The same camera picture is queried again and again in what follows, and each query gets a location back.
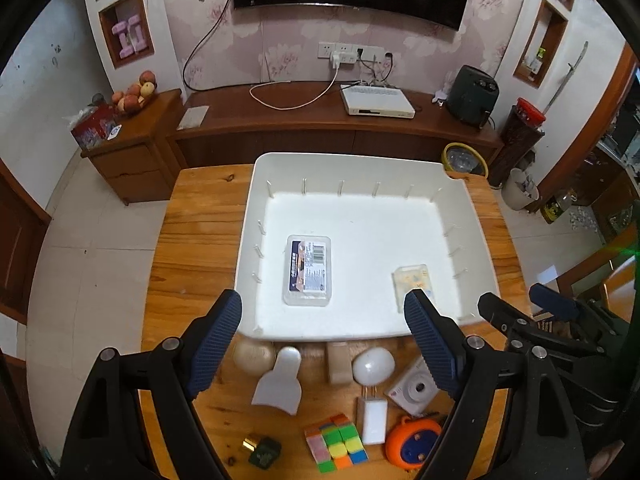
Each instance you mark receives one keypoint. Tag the white paper sheet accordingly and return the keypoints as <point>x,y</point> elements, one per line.
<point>194,118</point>

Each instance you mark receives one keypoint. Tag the small bottles in niche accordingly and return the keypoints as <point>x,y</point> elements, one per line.
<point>536,64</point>

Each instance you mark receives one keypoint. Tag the yellow-labelled oil bottle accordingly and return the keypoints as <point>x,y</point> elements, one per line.
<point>555,207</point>

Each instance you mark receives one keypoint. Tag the wooden side cabinet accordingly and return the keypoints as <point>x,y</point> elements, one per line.
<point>135,160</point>

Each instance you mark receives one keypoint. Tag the white toy camera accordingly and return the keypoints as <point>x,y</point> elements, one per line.
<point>412,390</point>

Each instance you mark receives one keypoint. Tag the red tissue box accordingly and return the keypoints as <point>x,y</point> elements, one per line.
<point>92,130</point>

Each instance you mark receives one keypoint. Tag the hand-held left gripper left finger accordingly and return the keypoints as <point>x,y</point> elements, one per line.
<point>215,345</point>

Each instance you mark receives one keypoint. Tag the dark jar with red lid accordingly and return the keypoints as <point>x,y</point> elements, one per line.
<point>520,140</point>

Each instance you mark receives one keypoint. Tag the white plastic tray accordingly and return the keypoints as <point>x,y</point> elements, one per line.
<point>365,230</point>

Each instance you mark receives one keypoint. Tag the white plastic scraper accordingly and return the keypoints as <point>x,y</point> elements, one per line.
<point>280,390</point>

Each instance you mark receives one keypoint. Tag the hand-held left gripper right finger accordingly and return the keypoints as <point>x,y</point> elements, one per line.
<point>432,345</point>

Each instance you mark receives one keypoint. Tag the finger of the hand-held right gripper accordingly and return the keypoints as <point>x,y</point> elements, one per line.
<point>502,315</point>
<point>552,301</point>

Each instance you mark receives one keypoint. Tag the yellow-rimmed trash bin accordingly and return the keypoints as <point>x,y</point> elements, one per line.
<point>465,160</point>

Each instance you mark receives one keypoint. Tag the green perfume bottle gold cap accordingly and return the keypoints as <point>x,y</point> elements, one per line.
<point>264,455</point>

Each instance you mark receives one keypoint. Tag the cardboard box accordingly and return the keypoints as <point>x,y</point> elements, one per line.
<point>550,327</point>

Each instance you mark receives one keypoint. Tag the small blue white card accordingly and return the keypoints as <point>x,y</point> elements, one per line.
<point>115,132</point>

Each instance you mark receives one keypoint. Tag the white charger plug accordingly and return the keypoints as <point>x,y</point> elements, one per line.
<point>374,417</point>

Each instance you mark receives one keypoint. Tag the multicoloured puzzle cube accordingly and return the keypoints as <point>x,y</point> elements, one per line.
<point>335,442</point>

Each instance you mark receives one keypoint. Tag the white set-top box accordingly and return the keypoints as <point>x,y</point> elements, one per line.
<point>377,102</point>

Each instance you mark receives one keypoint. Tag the dark green air fryer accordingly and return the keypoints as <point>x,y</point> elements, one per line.
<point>472,95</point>

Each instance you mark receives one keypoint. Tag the white wall socket row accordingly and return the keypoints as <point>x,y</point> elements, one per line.
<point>327,50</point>

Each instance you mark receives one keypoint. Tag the small clear yellowish packet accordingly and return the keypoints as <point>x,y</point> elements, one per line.
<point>410,277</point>

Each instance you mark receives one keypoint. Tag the long wooden television cabinet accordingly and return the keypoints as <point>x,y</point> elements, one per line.
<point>300,135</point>

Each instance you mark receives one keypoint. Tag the small white figurine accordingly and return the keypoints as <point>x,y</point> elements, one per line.
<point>441,92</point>

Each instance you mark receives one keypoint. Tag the wooden chair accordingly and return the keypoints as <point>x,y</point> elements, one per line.
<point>600,260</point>

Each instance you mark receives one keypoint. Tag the beige ball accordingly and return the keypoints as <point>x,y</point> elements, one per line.
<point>254,357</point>

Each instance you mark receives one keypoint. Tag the clear plastic labelled box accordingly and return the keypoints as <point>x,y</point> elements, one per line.
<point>307,270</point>

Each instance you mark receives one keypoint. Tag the pile of peaches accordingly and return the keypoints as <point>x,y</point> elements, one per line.
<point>134,95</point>

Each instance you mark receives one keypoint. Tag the white plugged power adapter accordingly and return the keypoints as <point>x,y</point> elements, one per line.
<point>344,59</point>

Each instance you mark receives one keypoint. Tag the white bucket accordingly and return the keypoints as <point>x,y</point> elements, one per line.
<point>520,192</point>

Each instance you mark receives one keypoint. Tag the white egg-shaped earbud case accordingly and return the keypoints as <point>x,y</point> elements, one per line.
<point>372,366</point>

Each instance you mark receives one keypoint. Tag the small wooden block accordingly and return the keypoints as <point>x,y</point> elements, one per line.
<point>339,365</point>

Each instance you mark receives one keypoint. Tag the brown wooden door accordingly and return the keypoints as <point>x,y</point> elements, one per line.
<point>20,245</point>

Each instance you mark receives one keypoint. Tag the metal sword on wall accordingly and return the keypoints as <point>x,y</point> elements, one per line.
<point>565,77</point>

